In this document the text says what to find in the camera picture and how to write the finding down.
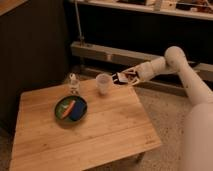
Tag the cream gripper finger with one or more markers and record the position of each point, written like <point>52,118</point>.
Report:
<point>131,70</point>
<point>133,82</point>

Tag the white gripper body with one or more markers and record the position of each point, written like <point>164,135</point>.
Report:
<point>145,72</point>

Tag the black and white eraser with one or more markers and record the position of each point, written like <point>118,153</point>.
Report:
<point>119,78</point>

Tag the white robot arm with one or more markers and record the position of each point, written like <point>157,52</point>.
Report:
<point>197,141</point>

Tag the white ceramic cup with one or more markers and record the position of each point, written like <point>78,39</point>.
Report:
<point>103,82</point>

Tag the wooden table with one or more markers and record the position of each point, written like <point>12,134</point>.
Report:
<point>115,126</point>

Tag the small clear glass bottle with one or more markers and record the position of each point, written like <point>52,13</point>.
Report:
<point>74,83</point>

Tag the metal vertical pole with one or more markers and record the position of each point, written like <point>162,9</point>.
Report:
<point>81,37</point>

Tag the blue sponge block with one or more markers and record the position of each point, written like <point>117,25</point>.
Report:
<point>77,111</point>

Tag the orange carrot toy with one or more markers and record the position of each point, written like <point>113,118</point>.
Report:
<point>69,109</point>

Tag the dark green round plate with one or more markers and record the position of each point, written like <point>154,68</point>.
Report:
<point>62,105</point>

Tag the upper cluttered shelf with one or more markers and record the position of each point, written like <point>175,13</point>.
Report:
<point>156,7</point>

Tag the grey metal shelf rail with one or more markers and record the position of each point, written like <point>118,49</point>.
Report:
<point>126,57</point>

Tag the black handle on rail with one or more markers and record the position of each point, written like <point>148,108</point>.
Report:
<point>193,63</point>

